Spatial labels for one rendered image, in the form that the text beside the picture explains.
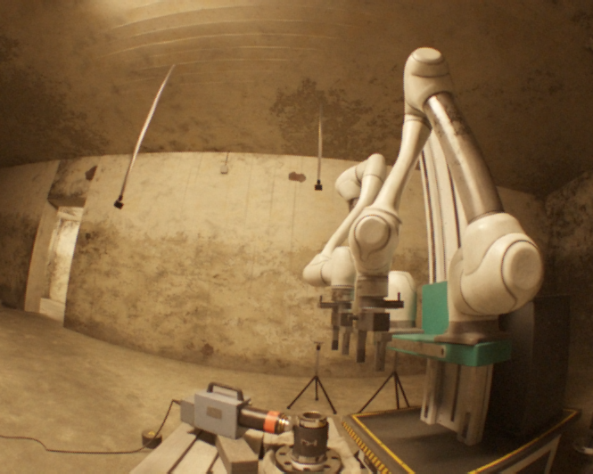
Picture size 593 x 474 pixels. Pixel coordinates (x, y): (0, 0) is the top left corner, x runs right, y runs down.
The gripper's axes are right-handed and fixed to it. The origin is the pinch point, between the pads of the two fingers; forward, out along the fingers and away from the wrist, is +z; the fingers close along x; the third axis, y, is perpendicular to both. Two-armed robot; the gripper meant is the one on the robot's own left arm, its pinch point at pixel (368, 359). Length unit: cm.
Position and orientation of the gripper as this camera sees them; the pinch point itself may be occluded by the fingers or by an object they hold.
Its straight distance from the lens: 77.2
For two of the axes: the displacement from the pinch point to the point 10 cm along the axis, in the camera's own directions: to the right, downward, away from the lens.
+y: -9.9, -1.1, -1.1
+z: -0.7, 9.6, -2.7
